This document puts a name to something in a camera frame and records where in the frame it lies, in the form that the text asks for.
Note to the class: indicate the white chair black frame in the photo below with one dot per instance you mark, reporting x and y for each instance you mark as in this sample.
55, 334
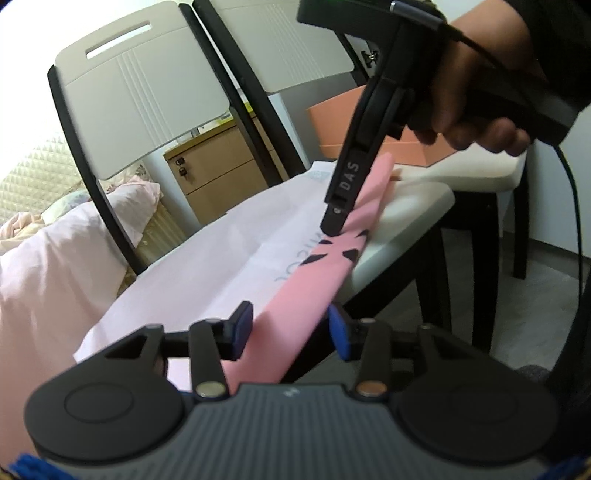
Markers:
134, 92
286, 41

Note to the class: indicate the metal door hinge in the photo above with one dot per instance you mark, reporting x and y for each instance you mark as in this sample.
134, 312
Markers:
370, 57

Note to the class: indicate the cabinet keys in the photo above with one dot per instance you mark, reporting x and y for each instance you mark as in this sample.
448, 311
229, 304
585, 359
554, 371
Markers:
183, 168

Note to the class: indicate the person's right forearm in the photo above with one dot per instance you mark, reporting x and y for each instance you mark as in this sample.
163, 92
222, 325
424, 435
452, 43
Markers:
563, 46

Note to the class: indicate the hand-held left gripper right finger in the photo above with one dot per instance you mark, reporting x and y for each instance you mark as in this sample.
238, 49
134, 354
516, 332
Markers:
339, 334

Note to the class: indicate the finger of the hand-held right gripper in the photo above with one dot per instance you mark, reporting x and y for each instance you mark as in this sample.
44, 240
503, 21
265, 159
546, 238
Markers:
336, 219

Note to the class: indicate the cream quilted headboard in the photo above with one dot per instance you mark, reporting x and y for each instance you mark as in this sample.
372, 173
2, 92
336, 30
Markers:
37, 175

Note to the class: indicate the pink shopping bag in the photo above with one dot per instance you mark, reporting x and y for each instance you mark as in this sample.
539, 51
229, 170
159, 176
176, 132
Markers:
286, 314

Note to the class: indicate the person's right hand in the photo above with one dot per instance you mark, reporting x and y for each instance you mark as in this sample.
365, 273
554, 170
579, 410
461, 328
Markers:
489, 60

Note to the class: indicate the pink bed blanket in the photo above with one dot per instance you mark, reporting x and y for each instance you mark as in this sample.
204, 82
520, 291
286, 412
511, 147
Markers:
46, 286

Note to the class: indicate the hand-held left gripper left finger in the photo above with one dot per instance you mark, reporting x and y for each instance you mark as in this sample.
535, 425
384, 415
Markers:
242, 330

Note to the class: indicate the cream bed skirt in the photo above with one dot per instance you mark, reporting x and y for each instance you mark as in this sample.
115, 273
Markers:
159, 230

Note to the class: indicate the wooden drawer cabinet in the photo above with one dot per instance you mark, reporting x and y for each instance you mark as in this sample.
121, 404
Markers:
221, 175

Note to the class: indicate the orange cardboard box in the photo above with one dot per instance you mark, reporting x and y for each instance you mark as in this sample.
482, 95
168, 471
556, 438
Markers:
332, 124

